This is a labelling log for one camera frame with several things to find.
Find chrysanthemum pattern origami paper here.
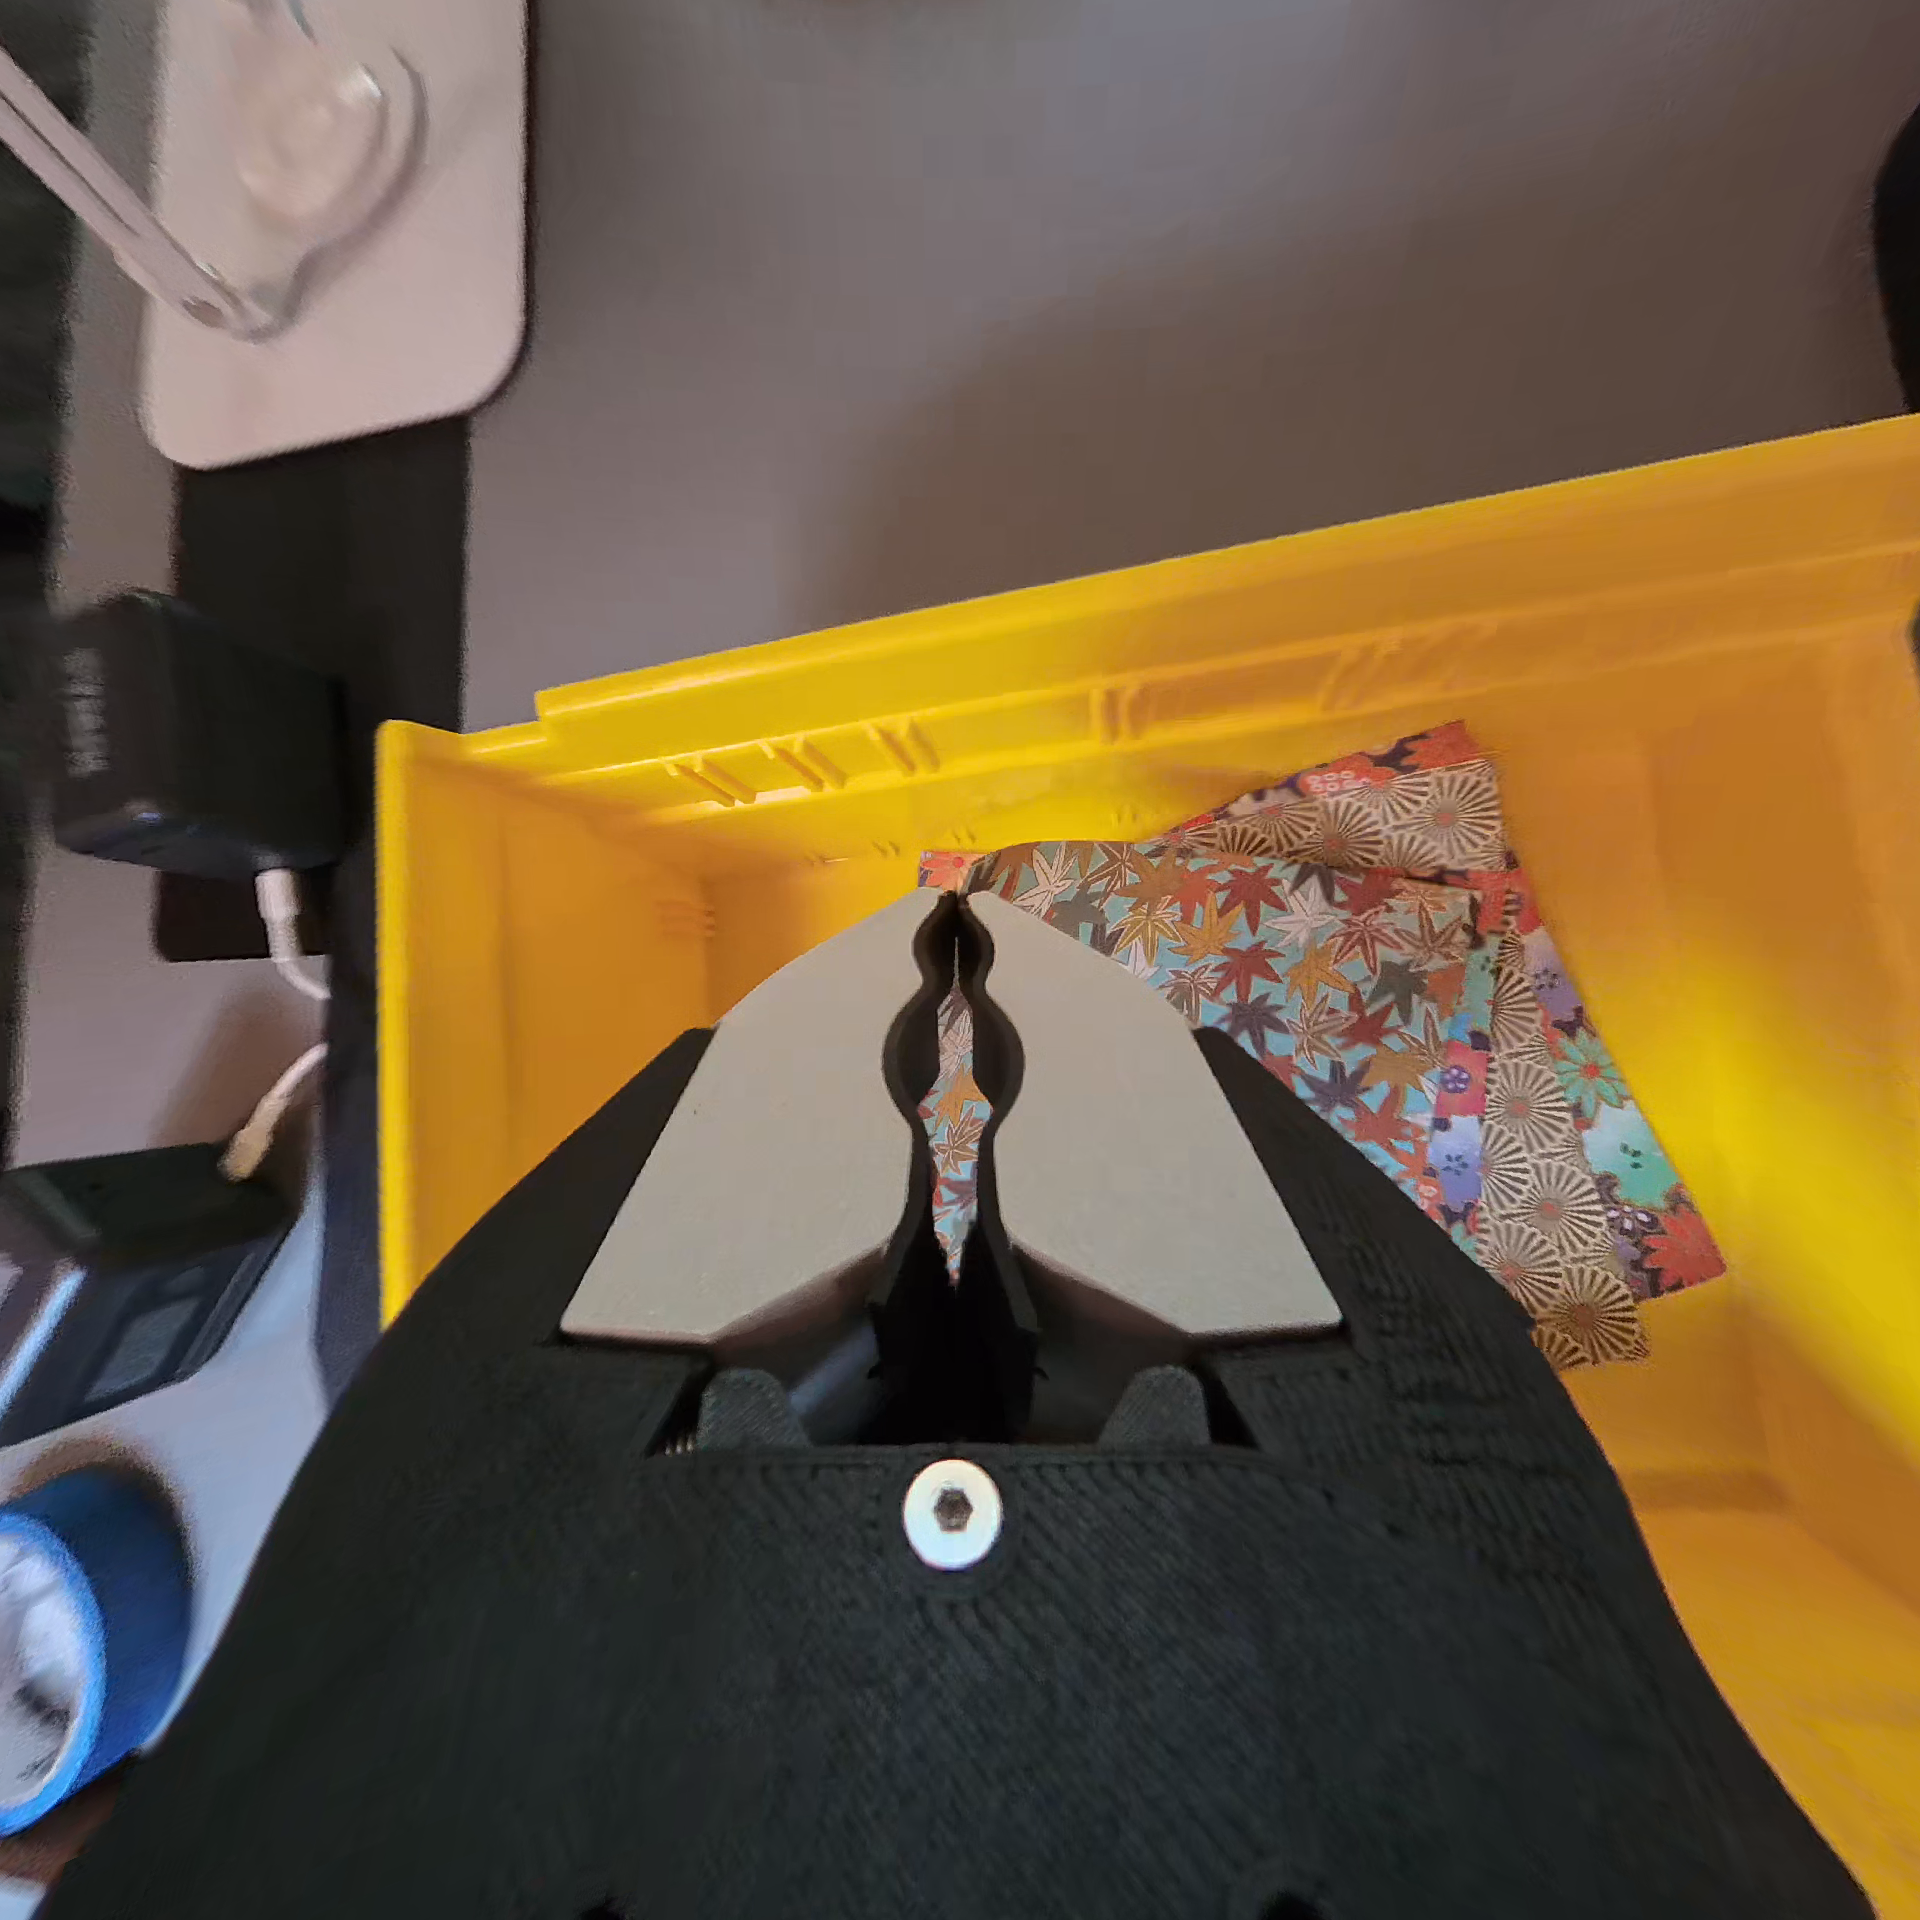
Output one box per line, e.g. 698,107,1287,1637
1158,720,1737,1376

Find white cable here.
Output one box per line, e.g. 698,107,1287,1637
217,863,339,1190

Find white flat base plate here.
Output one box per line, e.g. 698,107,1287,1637
136,0,534,474

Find blue tape roll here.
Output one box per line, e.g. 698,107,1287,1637
0,1462,201,1837

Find black electronic device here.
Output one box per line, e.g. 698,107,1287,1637
0,1150,310,1448

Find yellow box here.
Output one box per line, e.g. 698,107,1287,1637
372,415,1920,1920

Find black power adapter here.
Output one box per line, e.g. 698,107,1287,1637
44,589,352,879

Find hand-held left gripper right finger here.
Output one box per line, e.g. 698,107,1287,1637
955,892,1347,1347

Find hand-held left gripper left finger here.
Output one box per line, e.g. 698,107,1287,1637
553,892,960,1349

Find black mat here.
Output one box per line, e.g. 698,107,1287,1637
151,415,476,970

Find clear plastic rod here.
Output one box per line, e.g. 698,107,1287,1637
0,45,319,338

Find maple leaf origami paper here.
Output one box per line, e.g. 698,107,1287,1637
918,826,1503,1279

